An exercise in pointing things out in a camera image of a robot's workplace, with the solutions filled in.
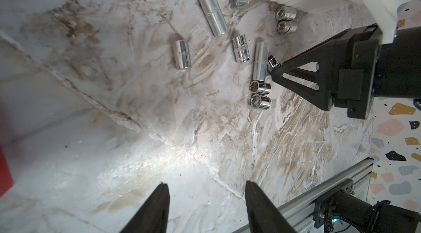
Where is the chrome socket lowest cluster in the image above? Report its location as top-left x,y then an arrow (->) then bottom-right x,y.
250,94 -> 271,110

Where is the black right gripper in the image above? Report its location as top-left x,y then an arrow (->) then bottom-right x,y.
270,25 -> 382,120

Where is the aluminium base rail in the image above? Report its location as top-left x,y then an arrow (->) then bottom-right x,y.
238,158 -> 376,233

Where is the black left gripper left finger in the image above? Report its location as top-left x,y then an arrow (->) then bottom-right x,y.
120,183 -> 170,233

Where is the short chrome socket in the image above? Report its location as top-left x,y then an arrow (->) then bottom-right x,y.
173,40 -> 191,70

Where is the small stepped chrome socket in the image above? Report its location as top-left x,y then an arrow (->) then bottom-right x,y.
267,55 -> 280,71

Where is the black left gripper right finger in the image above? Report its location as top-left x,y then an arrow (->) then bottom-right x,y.
245,181 -> 296,233

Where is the long slim chrome socket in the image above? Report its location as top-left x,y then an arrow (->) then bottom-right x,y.
252,41 -> 269,82

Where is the long chrome deep socket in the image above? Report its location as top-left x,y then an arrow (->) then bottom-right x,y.
198,0 -> 228,37

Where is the red rectangular block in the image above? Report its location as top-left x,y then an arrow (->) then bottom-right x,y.
0,150 -> 14,197

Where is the chrome socket open end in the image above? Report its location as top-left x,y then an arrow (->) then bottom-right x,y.
250,81 -> 271,96

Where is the chrome socket pair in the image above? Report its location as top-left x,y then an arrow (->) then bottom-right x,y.
277,21 -> 298,33
275,5 -> 297,21

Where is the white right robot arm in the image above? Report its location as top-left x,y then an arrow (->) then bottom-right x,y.
270,0 -> 421,120

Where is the medium chrome socket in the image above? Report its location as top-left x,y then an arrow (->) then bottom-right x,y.
232,34 -> 251,63

